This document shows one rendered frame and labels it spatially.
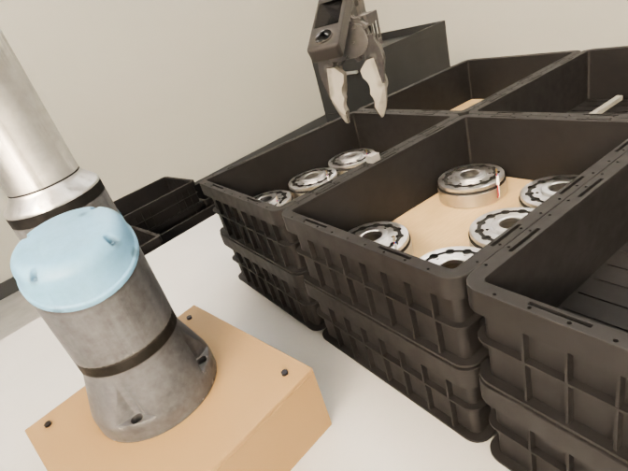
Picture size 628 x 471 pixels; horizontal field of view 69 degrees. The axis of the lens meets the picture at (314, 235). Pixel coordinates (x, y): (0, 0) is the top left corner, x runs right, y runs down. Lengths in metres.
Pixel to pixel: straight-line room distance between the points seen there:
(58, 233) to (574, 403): 0.50
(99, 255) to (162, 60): 3.54
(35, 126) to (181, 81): 3.45
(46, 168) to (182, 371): 0.28
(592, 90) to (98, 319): 1.04
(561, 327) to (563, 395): 0.08
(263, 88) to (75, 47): 1.63
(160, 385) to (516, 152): 0.62
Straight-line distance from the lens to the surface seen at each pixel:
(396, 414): 0.61
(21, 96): 0.60
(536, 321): 0.37
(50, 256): 0.50
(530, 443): 0.49
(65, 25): 3.74
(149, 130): 3.86
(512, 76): 1.26
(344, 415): 0.62
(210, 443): 0.53
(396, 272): 0.45
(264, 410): 0.53
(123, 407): 0.57
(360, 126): 1.04
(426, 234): 0.68
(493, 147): 0.82
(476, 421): 0.55
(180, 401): 0.56
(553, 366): 0.41
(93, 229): 0.51
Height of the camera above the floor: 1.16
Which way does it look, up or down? 26 degrees down
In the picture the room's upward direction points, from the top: 17 degrees counter-clockwise
